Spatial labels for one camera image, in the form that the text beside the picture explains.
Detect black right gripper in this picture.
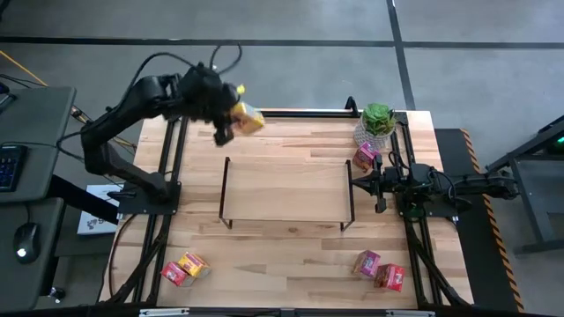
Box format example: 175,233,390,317
350,152,411,215

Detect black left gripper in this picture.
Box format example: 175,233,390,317
178,61,241,148

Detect yellow Corn Pops cereal box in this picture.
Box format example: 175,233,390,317
177,251,212,278
230,101,267,136

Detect purple Raisin Bran cereal box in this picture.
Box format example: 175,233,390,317
352,249,382,279
352,141,380,173

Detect red Froot Loops cereal box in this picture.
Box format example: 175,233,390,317
374,262,406,293
160,261,197,288

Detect succulent in white patterned pot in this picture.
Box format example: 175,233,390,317
352,102,397,152

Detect black mat with hazard stripe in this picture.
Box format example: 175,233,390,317
434,127,526,313

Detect black desk support beam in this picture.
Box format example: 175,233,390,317
46,174,122,226

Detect white printed box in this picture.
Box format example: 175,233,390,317
76,183,129,237

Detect grey metal stand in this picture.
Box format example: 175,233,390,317
484,114,564,257

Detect grey desk top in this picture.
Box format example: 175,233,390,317
0,196,66,313
0,85,78,204

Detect black device with green light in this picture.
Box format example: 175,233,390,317
545,131,564,156

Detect black backlit keyboard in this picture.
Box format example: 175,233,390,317
0,144,29,194

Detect dark desk device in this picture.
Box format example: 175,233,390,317
0,81,18,114

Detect black computer mouse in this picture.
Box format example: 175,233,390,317
12,221,42,266

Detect black caster wheel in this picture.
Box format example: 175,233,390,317
48,285,68,305

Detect wooden shelf with black frame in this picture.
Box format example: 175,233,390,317
218,156,357,232

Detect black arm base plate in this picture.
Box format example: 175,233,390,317
394,182,460,219
116,180,182,217

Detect black metal table frame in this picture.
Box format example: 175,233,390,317
100,108,472,309

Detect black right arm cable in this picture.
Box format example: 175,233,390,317
387,151,459,208

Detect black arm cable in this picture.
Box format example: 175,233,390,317
387,151,459,208
125,42,244,96

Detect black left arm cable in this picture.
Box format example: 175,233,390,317
125,42,244,96

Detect black floor cable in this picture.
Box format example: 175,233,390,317
0,72,48,89

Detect yellow cable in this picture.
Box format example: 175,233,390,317
0,48,138,150

